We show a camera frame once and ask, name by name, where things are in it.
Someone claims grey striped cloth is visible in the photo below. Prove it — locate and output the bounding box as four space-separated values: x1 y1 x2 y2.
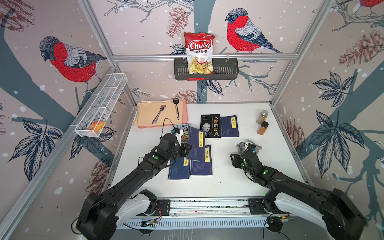
237 140 262 154

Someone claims blue book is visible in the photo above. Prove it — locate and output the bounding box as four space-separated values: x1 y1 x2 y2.
191 145 213 176
168 157 191 180
187 127 205 162
221 115 240 138

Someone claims Treehouse colourful paperback book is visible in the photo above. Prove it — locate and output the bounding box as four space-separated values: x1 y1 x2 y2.
174 123 191 144

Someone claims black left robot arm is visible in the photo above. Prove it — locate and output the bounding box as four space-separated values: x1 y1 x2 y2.
71 134 193 240

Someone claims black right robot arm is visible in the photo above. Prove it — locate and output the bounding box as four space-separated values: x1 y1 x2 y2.
231 150 367 240

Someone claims black portrait cover book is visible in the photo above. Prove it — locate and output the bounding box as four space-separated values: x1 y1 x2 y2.
201 114 221 139

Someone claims orange spice jar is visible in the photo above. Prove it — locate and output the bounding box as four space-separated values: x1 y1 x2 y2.
257 121 269 135

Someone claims beige placemat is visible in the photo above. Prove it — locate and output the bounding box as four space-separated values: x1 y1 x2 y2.
132 100 185 127

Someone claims iridescent purple spoon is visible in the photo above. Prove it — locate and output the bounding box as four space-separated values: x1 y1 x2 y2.
152 105 166 125

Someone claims beige spice jar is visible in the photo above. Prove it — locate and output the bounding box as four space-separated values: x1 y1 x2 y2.
257 110 269 125

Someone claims black ladle spoon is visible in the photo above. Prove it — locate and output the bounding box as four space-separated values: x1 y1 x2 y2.
173 98 180 121

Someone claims orange packet in shelf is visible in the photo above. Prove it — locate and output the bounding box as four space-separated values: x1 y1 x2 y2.
87 121 106 134

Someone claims red Chuba chips bag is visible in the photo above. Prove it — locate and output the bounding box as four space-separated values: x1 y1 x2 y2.
184 33 215 75

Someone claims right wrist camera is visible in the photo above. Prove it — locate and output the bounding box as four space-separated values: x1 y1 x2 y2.
247 144 257 153

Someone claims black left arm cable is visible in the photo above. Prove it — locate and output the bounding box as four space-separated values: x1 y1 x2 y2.
160 117 176 139

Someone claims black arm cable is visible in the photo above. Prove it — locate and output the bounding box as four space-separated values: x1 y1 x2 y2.
160 117 176 139
263 211 292 240

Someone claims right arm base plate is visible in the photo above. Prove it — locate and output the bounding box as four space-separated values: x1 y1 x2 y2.
248 198 277 215

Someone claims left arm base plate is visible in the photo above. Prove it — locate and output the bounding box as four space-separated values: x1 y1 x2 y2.
151 199 171 217

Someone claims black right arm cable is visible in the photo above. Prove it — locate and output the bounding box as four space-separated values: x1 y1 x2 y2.
263 211 292 240

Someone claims white wire wall shelf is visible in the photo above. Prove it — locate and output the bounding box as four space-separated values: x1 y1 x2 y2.
75 73 128 138

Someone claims black wall basket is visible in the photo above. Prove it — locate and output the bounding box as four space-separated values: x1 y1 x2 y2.
174 58 239 81

